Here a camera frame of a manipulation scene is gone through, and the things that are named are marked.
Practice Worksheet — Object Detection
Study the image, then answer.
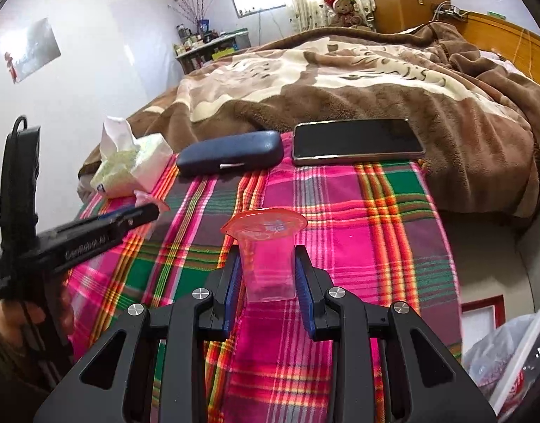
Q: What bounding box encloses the cluttered side shelf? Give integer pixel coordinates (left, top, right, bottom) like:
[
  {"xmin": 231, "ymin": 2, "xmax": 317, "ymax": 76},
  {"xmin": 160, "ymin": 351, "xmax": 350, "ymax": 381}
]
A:
[{"xmin": 175, "ymin": 29, "xmax": 252, "ymax": 73}]

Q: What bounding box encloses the brown beige blanket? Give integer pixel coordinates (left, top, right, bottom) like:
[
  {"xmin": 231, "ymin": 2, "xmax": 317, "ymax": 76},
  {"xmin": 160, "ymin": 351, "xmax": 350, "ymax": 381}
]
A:
[{"xmin": 76, "ymin": 22, "xmax": 540, "ymax": 230}]

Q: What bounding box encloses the row of small bottles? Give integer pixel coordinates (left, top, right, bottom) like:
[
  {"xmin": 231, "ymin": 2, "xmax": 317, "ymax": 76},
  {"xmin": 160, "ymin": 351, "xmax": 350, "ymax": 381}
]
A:
[{"xmin": 173, "ymin": 24, "xmax": 218, "ymax": 56}]

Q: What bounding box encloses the silver wall poster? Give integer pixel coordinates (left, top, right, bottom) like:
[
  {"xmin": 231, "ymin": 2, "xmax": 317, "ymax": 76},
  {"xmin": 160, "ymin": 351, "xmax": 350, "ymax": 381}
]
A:
[{"xmin": 3, "ymin": 18, "xmax": 62, "ymax": 84}]

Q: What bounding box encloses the brown teddy bear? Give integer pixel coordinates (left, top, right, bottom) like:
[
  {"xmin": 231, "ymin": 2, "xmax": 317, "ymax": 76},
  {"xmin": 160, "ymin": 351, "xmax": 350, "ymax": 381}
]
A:
[{"xmin": 324, "ymin": 0, "xmax": 370, "ymax": 29}]

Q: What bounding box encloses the white round trash bin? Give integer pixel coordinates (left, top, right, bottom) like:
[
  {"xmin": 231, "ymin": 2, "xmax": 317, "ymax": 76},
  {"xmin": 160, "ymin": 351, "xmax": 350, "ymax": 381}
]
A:
[{"xmin": 461, "ymin": 304, "xmax": 540, "ymax": 423}]

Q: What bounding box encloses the wooden bed headboard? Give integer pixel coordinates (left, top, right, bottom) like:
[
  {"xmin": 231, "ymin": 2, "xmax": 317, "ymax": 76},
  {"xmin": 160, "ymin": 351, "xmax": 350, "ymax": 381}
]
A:
[{"xmin": 461, "ymin": 11, "xmax": 540, "ymax": 93}]

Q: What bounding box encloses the soft tissue pack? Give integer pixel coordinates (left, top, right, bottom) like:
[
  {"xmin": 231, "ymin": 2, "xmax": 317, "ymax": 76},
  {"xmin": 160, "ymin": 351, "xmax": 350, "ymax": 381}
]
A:
[{"xmin": 90, "ymin": 116, "xmax": 174, "ymax": 199}]

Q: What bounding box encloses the dark blue glasses case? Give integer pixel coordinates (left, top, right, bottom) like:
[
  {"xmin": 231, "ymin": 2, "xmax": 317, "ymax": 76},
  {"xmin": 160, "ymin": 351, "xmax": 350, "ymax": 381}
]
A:
[{"xmin": 177, "ymin": 131, "xmax": 284, "ymax": 177}]

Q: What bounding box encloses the pink plastic wrapper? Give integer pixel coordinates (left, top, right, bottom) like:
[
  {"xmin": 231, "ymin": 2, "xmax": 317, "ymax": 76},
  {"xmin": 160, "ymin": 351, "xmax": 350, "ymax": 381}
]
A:
[{"xmin": 133, "ymin": 187, "xmax": 171, "ymax": 212}]

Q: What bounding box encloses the person's left hand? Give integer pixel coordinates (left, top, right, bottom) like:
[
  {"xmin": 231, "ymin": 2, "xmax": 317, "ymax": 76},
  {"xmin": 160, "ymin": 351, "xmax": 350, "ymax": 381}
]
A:
[{"xmin": 0, "ymin": 293, "xmax": 74, "ymax": 364}]

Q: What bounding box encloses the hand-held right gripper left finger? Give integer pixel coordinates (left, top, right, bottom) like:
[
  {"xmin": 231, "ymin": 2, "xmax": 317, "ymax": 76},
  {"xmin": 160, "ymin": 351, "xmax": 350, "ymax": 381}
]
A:
[{"xmin": 32, "ymin": 244, "xmax": 244, "ymax": 423}]

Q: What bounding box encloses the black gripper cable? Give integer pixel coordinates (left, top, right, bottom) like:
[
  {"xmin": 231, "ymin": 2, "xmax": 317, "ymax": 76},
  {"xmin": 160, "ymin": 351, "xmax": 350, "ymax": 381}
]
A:
[{"xmin": 12, "ymin": 115, "xmax": 30, "ymax": 142}]

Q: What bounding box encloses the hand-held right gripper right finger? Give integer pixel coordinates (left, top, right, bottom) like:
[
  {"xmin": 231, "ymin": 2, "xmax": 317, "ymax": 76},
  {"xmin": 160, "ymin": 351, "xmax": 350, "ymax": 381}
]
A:
[{"xmin": 294, "ymin": 244, "xmax": 500, "ymax": 423}]

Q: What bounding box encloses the vase with twigs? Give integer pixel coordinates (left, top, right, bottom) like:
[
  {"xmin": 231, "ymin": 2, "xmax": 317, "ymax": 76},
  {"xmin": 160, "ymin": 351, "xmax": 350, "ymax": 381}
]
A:
[{"xmin": 171, "ymin": 0, "xmax": 211, "ymax": 36}]

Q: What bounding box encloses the black smartphone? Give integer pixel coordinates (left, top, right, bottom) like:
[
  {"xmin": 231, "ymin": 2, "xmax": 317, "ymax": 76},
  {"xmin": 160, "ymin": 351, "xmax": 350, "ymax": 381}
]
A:
[{"xmin": 292, "ymin": 118, "xmax": 426, "ymax": 167}]

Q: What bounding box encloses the thin charging cable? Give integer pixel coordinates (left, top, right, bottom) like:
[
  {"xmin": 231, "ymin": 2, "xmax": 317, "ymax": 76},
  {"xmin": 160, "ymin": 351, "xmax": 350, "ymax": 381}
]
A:
[{"xmin": 514, "ymin": 26, "xmax": 533, "ymax": 71}]

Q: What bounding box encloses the white power strip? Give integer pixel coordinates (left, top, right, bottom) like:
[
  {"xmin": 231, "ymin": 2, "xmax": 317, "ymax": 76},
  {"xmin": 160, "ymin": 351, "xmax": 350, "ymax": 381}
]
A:
[{"xmin": 431, "ymin": 2, "xmax": 469, "ymax": 22}]

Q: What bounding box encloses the red-edged white box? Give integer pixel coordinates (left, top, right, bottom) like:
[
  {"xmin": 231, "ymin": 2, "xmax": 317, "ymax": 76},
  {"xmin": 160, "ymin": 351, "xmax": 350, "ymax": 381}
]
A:
[{"xmin": 459, "ymin": 295, "xmax": 506, "ymax": 355}]

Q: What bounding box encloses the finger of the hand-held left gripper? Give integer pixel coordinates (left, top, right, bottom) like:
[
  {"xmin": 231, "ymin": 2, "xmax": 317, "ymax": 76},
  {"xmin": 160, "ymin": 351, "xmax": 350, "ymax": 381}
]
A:
[
  {"xmin": 98, "ymin": 205, "xmax": 136, "ymax": 223},
  {"xmin": 98, "ymin": 204, "xmax": 160, "ymax": 245}
]

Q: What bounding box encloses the plaid bed sheet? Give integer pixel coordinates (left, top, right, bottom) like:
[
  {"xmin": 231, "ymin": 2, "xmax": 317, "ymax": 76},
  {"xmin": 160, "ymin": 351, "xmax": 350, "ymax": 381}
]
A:
[{"xmin": 69, "ymin": 132, "xmax": 462, "ymax": 423}]

